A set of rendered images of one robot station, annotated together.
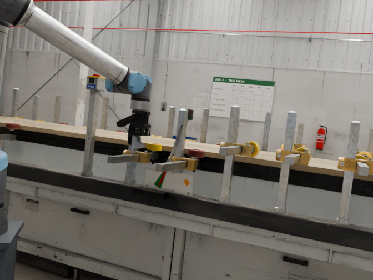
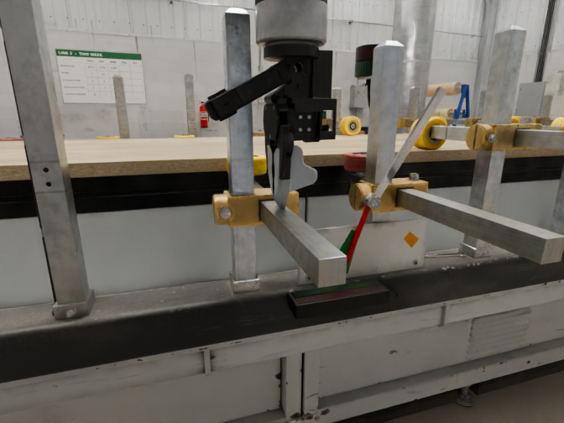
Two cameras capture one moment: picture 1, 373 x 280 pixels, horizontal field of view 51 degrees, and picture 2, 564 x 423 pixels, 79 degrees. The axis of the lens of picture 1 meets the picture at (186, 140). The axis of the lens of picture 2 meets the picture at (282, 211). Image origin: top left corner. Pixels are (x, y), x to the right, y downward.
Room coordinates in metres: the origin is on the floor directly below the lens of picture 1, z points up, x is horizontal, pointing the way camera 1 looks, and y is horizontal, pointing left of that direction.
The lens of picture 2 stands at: (1.49, 0.55, 0.99)
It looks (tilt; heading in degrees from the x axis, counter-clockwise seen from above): 16 degrees down; 321
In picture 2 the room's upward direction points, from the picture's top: straight up
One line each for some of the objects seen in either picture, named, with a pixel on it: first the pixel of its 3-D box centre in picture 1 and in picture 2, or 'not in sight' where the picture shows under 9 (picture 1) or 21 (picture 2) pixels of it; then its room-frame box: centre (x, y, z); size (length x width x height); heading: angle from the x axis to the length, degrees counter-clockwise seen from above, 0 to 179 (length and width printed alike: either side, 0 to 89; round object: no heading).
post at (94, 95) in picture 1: (90, 133); (47, 162); (2.05, 0.50, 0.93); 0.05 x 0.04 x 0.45; 68
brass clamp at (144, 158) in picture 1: (136, 156); (255, 206); (1.94, 0.24, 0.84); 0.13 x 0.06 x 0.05; 68
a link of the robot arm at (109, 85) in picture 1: (120, 83); not in sight; (1.78, 0.32, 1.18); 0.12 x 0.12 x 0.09; 36
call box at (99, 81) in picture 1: (95, 84); not in sight; (2.05, 0.50, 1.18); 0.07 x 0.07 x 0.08; 68
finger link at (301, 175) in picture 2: (135, 145); (296, 178); (1.84, 0.24, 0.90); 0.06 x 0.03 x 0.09; 68
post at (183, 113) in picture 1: (178, 159); (378, 186); (1.86, 0.03, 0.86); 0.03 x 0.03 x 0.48; 68
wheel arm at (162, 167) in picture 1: (180, 165); (420, 204); (1.78, 0.02, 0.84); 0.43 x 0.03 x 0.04; 158
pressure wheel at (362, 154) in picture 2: (195, 160); (362, 178); (1.96, -0.06, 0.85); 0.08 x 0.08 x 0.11
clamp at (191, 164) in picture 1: (182, 163); (386, 194); (1.85, 0.01, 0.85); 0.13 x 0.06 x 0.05; 68
